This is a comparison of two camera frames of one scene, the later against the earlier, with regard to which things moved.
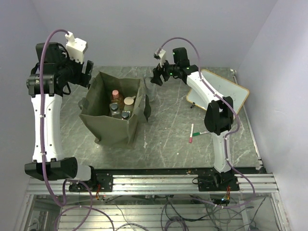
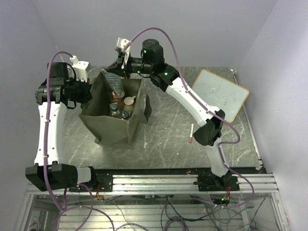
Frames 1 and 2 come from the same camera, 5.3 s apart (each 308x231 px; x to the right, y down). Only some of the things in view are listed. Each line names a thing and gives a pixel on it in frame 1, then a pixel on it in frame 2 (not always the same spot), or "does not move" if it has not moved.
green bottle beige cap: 128,102 does not move
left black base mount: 102,181 does not move
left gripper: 82,78 → 87,96
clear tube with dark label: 150,89 → 116,83
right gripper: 157,73 → 118,69
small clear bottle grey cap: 125,114 does not move
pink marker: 190,140 does not move
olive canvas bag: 95,105 does not move
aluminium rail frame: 155,184 does not move
